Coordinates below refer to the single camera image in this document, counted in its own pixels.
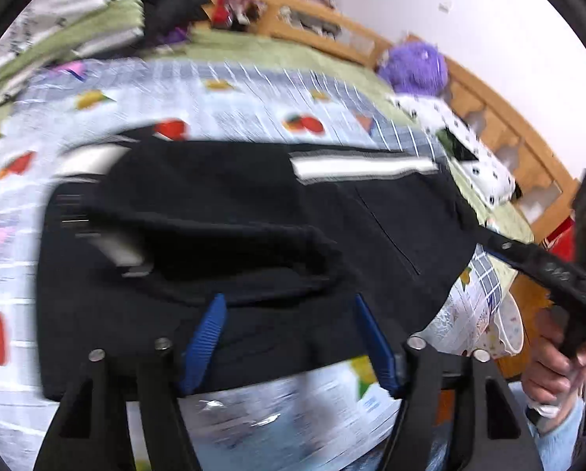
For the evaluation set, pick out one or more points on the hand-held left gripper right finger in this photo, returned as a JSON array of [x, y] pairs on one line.
[[377, 348]]

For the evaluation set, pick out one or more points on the folded white and green quilt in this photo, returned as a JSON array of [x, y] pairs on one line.
[[77, 19]]

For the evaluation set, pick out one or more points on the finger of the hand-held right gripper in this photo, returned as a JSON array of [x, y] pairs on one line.
[[543, 265]]

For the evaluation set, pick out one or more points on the person's right hand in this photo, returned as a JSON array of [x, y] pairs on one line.
[[548, 378]]

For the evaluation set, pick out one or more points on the black flat object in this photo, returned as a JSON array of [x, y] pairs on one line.
[[457, 144]]

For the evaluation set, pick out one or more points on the small red object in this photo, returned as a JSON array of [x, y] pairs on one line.
[[222, 12]]

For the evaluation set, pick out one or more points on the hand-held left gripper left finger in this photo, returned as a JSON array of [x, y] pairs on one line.
[[204, 343]]

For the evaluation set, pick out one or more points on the black pants with white waistband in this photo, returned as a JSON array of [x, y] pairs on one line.
[[273, 216]]

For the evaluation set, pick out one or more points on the white pillow with black dots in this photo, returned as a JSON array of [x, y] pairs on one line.
[[479, 167]]

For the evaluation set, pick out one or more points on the pile of black clothes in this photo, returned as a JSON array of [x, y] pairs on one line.
[[172, 0]]

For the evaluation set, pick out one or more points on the fruit printed checked blanket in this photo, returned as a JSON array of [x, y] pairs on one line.
[[253, 103]]

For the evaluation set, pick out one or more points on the purple plush toy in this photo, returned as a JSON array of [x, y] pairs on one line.
[[413, 68]]

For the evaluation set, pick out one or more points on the purple cloth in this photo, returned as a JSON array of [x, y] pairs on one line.
[[172, 35]]

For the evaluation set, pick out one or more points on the wooden bed frame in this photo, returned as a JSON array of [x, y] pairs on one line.
[[494, 103]]

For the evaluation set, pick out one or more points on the red bag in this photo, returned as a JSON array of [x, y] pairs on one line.
[[560, 235]]

